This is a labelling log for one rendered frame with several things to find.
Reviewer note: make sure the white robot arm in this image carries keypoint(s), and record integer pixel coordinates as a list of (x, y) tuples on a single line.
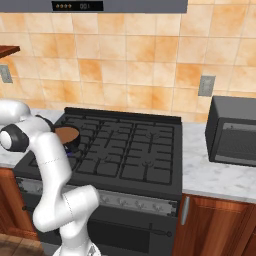
[(53, 173)]

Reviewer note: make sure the black saucepan with hot chocolate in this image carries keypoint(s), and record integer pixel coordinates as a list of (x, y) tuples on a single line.
[(68, 135)]

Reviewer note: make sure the black gas hob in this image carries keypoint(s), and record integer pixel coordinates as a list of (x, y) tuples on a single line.
[(133, 150)]

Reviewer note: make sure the silver oven control panel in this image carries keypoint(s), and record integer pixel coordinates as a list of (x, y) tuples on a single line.
[(133, 201)]

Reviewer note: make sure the dark grey microwave oven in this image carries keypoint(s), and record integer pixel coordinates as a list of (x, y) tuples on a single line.
[(233, 133)]

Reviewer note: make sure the black oven door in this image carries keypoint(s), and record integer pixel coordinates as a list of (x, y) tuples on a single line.
[(120, 233)]

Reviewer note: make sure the grey extractor hood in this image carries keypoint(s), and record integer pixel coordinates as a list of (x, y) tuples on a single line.
[(100, 6)]

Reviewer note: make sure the brown wooden cupboard door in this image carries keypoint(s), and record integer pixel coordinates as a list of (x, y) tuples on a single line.
[(13, 203), (216, 230)]

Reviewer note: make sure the brown wooden shelf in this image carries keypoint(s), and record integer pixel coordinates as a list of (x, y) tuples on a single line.
[(7, 50)]

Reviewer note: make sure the grey wall socket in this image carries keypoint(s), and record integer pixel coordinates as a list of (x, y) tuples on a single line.
[(206, 86), (5, 74)]

